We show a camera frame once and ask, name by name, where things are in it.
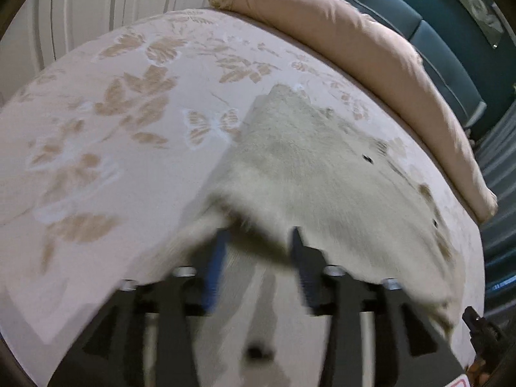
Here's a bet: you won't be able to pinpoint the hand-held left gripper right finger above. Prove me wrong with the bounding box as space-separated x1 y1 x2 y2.
289 226 465 387

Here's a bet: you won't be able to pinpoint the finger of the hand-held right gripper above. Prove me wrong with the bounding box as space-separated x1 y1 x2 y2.
462 305 505 372

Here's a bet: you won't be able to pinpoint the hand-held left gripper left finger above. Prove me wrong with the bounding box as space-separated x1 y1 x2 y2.
47 226 234 387

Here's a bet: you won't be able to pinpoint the white fuzzy garment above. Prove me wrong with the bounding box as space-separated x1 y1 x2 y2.
133 84 464 387

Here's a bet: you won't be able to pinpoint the leaf-print bedspread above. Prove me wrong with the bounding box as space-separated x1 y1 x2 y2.
0 8 484 387

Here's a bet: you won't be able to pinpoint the teal padded headboard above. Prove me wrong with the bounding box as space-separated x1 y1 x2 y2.
250 0 516 303

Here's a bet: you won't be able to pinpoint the white panelled wardrobe doors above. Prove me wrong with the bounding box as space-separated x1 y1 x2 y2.
0 0 226 103

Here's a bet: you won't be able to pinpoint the framed wall picture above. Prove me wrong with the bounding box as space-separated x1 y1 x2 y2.
427 0 505 51

